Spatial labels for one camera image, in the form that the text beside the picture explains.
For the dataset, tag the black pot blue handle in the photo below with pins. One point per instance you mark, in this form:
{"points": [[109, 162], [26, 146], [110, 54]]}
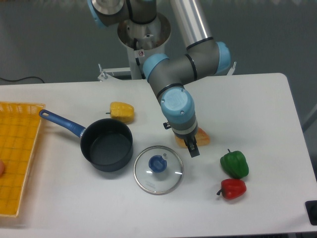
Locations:
{"points": [[107, 143]]}

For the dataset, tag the red bell pepper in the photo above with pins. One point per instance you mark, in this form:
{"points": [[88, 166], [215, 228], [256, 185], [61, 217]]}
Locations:
{"points": [[232, 188]]}

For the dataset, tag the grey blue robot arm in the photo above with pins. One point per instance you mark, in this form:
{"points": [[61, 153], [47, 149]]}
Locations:
{"points": [[176, 103]]}

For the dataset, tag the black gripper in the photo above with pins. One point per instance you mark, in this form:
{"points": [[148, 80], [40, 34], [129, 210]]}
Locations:
{"points": [[188, 140]]}

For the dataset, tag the yellow bell pepper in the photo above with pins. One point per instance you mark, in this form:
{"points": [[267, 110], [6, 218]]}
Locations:
{"points": [[121, 111]]}

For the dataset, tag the green bell pepper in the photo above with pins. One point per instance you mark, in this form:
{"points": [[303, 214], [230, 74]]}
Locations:
{"points": [[235, 164]]}

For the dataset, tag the black table grommet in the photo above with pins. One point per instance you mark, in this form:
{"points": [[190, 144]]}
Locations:
{"points": [[311, 208]]}

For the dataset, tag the triangle bread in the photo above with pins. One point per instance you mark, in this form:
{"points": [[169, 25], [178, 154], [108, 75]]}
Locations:
{"points": [[202, 139]]}

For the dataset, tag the yellow plastic basket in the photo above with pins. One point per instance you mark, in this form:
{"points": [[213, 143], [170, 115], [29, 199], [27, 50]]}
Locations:
{"points": [[19, 126]]}

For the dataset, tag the glass lid blue knob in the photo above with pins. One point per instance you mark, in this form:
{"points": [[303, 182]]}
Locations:
{"points": [[158, 170]]}

